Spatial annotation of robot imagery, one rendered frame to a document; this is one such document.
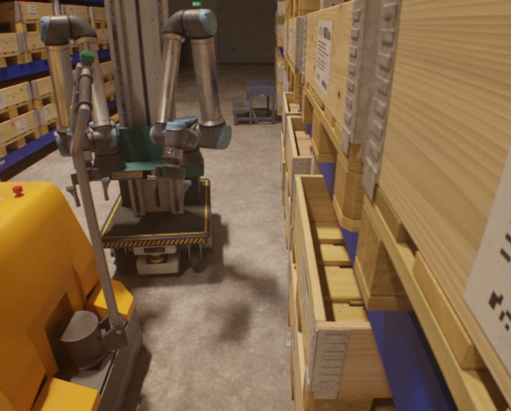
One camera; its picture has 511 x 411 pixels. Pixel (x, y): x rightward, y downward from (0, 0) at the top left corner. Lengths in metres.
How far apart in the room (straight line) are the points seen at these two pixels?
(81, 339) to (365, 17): 1.40
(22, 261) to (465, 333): 1.39
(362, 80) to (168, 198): 2.15
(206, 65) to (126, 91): 0.59
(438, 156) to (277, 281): 2.18
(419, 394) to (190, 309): 1.88
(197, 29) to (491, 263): 1.81
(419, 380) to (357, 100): 0.35
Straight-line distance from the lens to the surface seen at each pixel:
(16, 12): 5.20
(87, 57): 1.21
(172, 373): 1.94
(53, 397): 1.52
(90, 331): 1.58
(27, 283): 1.48
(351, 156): 0.57
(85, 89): 1.11
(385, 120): 0.40
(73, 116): 1.22
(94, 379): 1.62
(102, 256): 1.43
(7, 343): 1.38
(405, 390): 0.51
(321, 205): 1.48
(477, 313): 0.23
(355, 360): 0.83
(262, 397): 1.82
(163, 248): 2.35
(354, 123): 0.54
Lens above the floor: 1.48
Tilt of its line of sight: 26 degrees down
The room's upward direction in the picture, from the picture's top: straight up
